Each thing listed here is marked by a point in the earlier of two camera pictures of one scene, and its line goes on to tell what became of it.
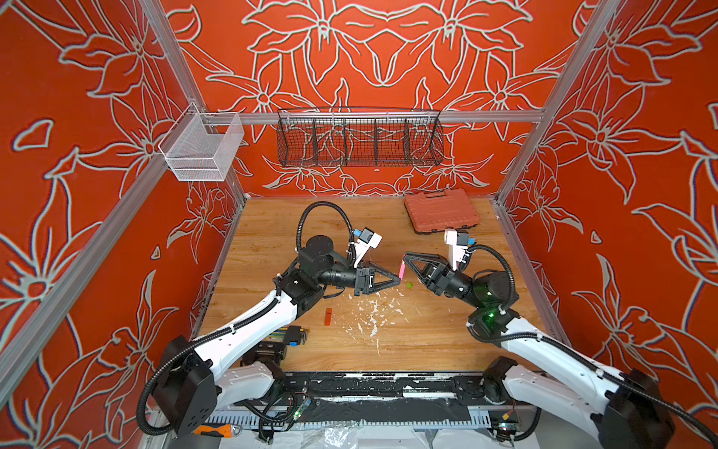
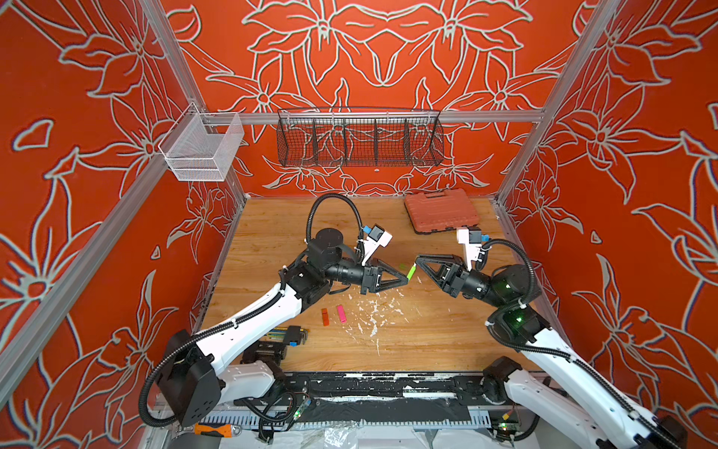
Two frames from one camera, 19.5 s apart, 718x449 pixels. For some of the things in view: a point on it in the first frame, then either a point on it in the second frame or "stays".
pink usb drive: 402,268 → 341,313
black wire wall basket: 360,137 stays
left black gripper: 363,280 stays
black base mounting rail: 291,387 stays
